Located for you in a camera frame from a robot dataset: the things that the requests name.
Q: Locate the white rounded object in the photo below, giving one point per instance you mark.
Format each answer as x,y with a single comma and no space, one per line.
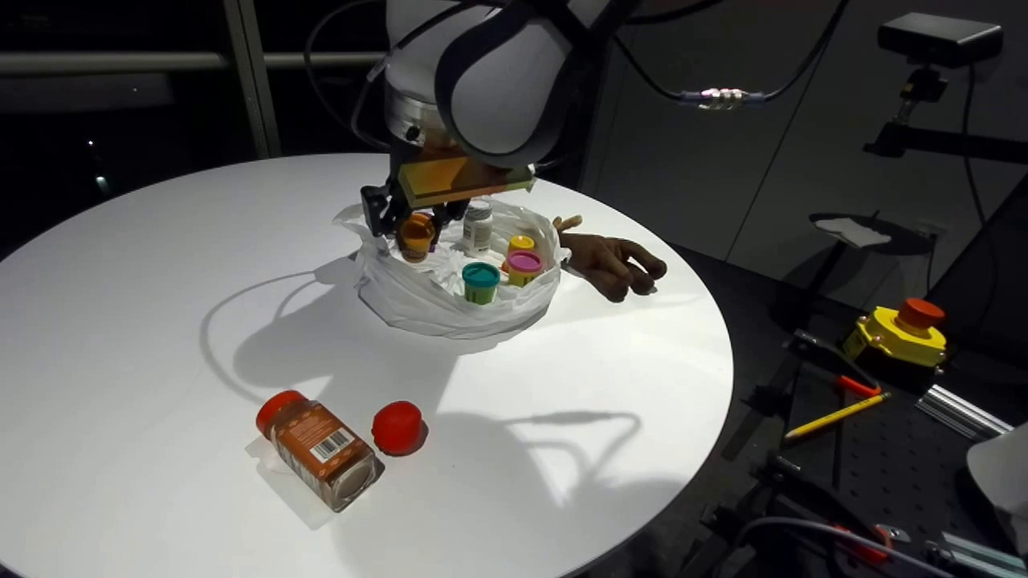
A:
1003,470

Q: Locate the yellow emergency stop button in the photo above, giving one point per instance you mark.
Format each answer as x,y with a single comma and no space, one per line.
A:
899,334

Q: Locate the white plastic bag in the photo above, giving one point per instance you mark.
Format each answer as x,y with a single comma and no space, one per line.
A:
429,301

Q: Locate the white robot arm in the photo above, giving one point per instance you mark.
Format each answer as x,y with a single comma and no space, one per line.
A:
483,70

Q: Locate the grey external camera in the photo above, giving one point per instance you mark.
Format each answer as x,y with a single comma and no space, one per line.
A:
938,40

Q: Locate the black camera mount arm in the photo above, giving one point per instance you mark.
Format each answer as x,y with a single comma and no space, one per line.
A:
942,143

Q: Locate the grey window post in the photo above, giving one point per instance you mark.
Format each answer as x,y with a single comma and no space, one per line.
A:
253,82

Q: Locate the orange cap spice bottle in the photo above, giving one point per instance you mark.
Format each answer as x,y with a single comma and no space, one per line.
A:
318,447

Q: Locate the aluminium profile rail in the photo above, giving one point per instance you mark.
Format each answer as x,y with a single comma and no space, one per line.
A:
966,409

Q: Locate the brown plush moose toy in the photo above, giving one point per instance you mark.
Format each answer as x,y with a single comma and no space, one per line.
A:
613,263

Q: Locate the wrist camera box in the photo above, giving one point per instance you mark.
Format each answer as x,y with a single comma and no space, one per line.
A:
461,181

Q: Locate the grey horizontal window rail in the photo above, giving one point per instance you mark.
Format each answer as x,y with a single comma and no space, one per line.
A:
130,63

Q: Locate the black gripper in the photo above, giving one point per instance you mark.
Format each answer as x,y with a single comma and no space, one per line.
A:
384,198

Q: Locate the yellow pencil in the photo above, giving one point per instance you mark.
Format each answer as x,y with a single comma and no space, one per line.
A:
837,415

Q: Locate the orange lid dough tub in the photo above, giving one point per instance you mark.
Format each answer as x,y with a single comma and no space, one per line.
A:
420,235

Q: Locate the grey flat stand plate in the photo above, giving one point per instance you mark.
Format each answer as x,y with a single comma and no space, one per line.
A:
862,231

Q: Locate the teal lid dough tub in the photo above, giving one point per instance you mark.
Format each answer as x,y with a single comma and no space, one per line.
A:
483,283

